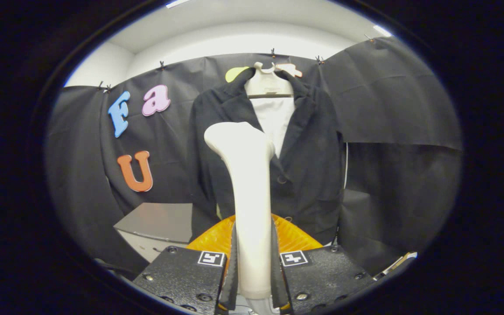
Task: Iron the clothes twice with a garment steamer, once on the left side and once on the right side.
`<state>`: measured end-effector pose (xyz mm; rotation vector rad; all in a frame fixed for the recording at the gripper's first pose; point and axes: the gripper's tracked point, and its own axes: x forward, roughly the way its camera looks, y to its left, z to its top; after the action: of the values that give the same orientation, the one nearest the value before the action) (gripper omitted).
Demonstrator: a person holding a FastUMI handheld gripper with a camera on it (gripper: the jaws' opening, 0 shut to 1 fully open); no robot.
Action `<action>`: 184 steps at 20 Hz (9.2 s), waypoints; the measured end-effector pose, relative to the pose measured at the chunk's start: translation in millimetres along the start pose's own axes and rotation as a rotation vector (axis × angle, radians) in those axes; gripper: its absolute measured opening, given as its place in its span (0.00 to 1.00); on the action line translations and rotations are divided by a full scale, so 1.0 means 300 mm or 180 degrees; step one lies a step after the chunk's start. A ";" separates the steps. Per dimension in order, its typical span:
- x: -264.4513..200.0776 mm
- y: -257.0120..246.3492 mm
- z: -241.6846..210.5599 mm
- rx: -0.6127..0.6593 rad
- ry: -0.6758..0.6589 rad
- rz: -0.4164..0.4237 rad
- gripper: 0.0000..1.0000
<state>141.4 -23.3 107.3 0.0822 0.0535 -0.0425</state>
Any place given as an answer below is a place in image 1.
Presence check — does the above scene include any white garment steamer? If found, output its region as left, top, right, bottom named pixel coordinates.
left=204, top=122, right=276, bottom=313

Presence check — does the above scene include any grey drawer cabinet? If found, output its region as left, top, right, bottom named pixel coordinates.
left=113, top=203, right=193, bottom=263

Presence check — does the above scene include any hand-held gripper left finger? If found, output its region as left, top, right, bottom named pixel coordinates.
left=133, top=214, right=238, bottom=315

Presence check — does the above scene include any black jacket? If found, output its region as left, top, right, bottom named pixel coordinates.
left=189, top=66, right=345, bottom=245

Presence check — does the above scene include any white paper sheet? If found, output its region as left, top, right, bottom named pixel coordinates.
left=372, top=252, right=418, bottom=281

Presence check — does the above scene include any white hanger bust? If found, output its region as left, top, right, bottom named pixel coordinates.
left=244, top=62, right=294, bottom=99

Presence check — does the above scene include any black backdrop cloth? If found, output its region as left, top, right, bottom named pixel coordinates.
left=44, top=36, right=463, bottom=278

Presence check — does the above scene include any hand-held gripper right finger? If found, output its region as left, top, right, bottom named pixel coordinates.
left=271, top=213, right=377, bottom=315

